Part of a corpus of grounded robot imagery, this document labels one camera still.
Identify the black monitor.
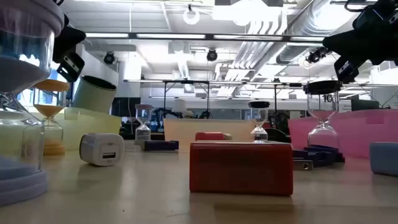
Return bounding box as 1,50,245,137
351,98,381,111
111,97,141,118

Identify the black-capped hourglass blue sand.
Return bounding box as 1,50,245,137
303,80,343,150

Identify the white cup black rim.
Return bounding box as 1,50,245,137
72,75,118,114

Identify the blue digital clock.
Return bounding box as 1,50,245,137
140,139,180,152
292,149,346,168

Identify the small red wall charger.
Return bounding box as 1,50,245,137
195,131,225,141

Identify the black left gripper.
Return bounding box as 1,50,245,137
52,14,87,63

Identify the black office chair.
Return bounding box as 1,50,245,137
266,127,292,144

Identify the black-capped hourglass green sand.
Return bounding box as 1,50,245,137
248,100,271,143

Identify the orange plastic bin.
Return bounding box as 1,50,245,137
164,118,256,153

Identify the black background workbench frame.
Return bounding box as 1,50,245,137
123,79,398,121

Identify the orange-capped hourglass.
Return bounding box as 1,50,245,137
32,78,71,156

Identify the lilac-capped hourglass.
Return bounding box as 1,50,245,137
134,104,155,146
0,0,65,208

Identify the yellow plastic bin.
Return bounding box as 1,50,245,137
27,107,123,152

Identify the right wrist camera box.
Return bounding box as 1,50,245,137
334,55,362,85

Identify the white ring lamp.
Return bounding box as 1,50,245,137
182,6,201,26

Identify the pink plastic bin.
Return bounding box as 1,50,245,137
287,108,398,159

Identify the black ceiling light rail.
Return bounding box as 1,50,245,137
85,32,326,42

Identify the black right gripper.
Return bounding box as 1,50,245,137
322,29,398,67

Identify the silver ventilation duct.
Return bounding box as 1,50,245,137
275,0,355,65

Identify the large red wall charger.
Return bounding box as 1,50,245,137
189,140,314,197

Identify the white cube wall charger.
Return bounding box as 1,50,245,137
79,133,126,167

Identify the lavender wall charger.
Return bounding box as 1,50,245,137
369,141,398,177

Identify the white lamp shade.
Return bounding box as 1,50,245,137
172,98,187,113

